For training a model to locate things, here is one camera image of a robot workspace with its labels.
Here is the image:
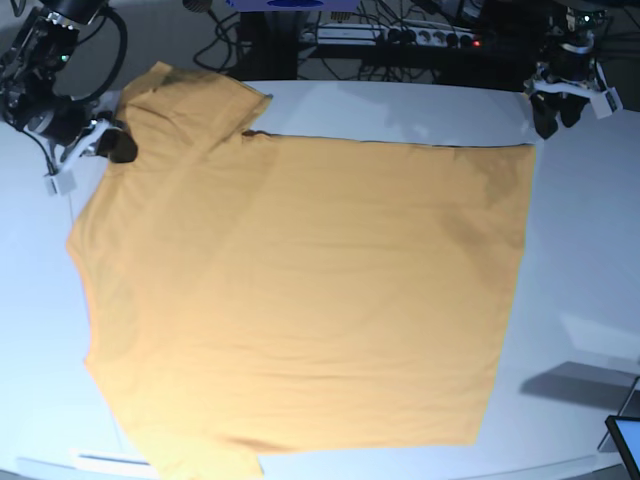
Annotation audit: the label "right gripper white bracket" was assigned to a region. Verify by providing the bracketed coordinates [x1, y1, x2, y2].
[44, 112, 138, 196]

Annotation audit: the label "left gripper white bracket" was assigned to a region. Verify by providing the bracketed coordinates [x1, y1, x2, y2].
[524, 62, 623, 140]

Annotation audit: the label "yellow T-shirt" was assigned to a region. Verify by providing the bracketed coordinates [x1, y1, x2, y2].
[67, 63, 536, 479]

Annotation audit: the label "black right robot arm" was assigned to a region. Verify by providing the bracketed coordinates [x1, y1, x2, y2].
[1, 1, 138, 196]

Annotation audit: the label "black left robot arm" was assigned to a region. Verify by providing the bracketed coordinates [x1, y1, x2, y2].
[524, 1, 623, 140]

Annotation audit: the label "white power strip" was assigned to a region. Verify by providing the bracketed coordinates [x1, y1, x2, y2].
[299, 23, 485, 49]

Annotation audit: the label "white flat strip on table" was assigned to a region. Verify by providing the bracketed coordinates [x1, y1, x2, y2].
[69, 448, 150, 469]

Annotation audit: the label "tablet screen with stand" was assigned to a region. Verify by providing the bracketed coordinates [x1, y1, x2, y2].
[598, 378, 639, 479]

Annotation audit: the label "tangled black cables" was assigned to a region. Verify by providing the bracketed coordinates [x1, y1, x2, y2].
[192, 0, 539, 89]

